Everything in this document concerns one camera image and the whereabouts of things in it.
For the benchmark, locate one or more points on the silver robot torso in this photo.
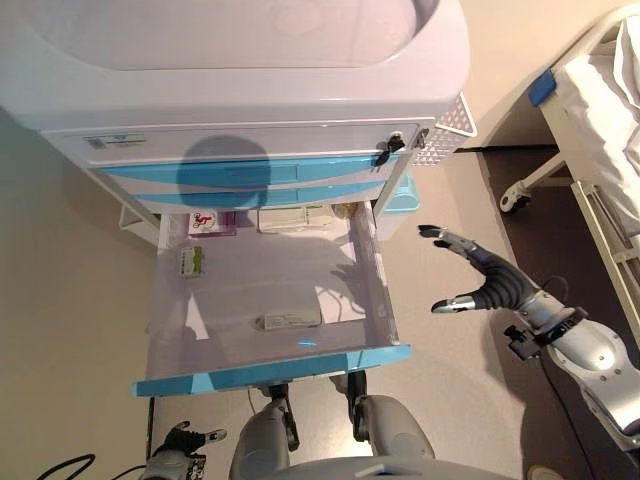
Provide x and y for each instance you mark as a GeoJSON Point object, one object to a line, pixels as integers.
{"type": "Point", "coordinates": [375, 470]}

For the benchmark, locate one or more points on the white medical cart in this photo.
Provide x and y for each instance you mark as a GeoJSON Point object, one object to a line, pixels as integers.
{"type": "Point", "coordinates": [225, 90]}

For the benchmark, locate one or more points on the cart label sticker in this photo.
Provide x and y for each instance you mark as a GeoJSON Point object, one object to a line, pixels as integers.
{"type": "Point", "coordinates": [115, 141]}

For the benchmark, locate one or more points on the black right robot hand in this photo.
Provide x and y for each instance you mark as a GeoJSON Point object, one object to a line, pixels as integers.
{"type": "Point", "coordinates": [500, 285]}

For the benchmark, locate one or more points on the white green medicine box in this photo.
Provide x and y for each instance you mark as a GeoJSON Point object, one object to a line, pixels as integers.
{"type": "Point", "coordinates": [320, 216]}
{"type": "Point", "coordinates": [280, 220]}

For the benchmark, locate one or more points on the white bed sheet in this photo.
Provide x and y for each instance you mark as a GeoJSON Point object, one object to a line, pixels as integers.
{"type": "Point", "coordinates": [610, 125]}

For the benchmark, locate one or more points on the white box red figure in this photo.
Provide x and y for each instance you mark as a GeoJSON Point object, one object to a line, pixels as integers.
{"type": "Point", "coordinates": [202, 221]}

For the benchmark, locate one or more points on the purple medicine box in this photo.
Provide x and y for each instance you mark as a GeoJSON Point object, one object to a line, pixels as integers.
{"type": "Point", "coordinates": [227, 225]}

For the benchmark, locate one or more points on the black cart keys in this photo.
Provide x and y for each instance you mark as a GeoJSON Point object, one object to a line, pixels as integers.
{"type": "Point", "coordinates": [392, 145]}

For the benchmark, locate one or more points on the bed caster wheel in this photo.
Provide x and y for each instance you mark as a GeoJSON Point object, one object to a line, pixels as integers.
{"type": "Point", "coordinates": [515, 199]}

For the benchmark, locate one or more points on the white perforated side basket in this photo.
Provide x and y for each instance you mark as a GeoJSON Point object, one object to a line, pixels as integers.
{"type": "Point", "coordinates": [450, 135]}

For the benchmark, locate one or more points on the blue bed corner bumper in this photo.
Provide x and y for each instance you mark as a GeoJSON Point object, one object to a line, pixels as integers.
{"type": "Point", "coordinates": [542, 87]}

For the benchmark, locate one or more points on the white bed side rail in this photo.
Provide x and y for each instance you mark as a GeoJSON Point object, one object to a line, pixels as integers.
{"type": "Point", "coordinates": [605, 240]}

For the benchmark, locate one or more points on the white teal barcode medicine box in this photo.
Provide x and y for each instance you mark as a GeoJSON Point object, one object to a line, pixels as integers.
{"type": "Point", "coordinates": [287, 321]}

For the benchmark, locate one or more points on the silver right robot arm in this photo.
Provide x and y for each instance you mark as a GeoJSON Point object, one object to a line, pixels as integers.
{"type": "Point", "coordinates": [600, 360]}

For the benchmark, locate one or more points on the green white small box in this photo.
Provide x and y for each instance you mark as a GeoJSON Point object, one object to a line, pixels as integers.
{"type": "Point", "coordinates": [190, 262]}

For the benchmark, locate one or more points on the white hospital bed frame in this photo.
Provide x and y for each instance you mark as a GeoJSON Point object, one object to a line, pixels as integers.
{"type": "Point", "coordinates": [560, 115]}

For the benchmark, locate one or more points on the black floor strip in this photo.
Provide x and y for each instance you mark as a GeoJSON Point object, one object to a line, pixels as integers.
{"type": "Point", "coordinates": [151, 425]}

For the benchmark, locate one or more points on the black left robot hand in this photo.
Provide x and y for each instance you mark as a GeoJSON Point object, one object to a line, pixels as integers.
{"type": "Point", "coordinates": [182, 442]}

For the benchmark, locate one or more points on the metal cart side latch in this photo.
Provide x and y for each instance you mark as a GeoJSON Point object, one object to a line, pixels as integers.
{"type": "Point", "coordinates": [422, 138]}

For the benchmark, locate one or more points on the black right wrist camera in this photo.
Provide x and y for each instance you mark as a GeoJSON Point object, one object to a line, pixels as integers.
{"type": "Point", "coordinates": [522, 342]}

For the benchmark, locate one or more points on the beige packet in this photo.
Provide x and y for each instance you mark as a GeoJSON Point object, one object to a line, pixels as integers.
{"type": "Point", "coordinates": [344, 210]}

